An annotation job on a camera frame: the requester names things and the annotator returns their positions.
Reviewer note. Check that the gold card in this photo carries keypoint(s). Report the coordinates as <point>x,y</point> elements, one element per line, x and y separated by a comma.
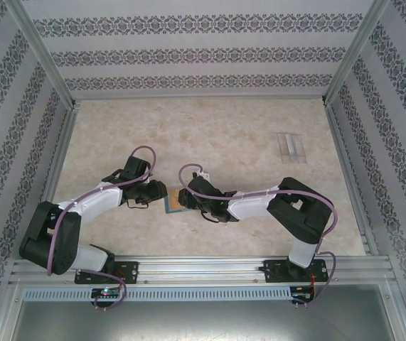
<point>176,200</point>

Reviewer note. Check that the blue leather card holder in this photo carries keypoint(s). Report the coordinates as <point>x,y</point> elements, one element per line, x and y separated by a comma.
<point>168,209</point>

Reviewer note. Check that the clear acrylic card stand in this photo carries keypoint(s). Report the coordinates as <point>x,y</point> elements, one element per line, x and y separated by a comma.
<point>296,158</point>

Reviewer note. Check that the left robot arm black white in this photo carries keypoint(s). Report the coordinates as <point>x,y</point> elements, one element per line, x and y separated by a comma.
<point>64,241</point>

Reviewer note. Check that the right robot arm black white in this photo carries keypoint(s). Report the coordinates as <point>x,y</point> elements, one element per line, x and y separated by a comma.
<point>295,209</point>

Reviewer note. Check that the grey patterned card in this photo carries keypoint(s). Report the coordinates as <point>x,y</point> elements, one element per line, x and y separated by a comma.
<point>290,144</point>

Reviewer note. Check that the small circuit board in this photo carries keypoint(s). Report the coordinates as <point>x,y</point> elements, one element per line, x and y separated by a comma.
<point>106,292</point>
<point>302,293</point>

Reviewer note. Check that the metal sheet panel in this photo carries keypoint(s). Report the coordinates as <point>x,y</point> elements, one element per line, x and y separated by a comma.
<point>202,323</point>

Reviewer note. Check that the wide aluminium mounting rail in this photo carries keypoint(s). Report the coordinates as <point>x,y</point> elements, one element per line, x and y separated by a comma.
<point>202,270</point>

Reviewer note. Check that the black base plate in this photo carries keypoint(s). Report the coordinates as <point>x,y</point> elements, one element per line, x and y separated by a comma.
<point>273,271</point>
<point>128,271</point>

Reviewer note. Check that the aluminium side rail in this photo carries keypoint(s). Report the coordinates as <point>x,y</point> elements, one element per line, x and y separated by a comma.
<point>338,149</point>

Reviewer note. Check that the aluminium frame post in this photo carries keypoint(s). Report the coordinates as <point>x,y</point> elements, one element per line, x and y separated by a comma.
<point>39,49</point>
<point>357,49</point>

